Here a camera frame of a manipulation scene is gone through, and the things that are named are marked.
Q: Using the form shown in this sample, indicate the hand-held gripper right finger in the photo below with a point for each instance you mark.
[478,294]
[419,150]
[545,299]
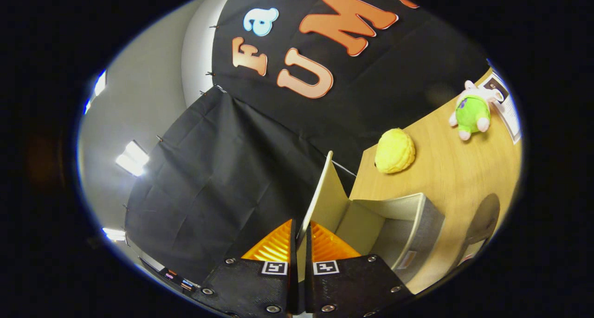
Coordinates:
[308,285]

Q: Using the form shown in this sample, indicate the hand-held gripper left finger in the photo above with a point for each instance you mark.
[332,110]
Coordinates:
[293,281]

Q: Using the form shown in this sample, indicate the grey fabric storage box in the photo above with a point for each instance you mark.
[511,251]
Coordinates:
[417,234]

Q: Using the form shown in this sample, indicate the brown fuzzy shoe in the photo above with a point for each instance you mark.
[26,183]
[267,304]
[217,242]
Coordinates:
[485,216]

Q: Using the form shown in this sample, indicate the black backdrop cloth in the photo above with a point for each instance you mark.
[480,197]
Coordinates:
[222,169]

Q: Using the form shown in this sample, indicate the yellow plush bread toy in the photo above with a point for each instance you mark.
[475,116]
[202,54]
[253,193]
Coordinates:
[394,151]

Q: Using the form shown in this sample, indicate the green and white plush toy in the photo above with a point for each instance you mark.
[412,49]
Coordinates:
[471,113]

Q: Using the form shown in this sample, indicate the white book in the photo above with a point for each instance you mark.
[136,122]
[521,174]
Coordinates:
[508,109]

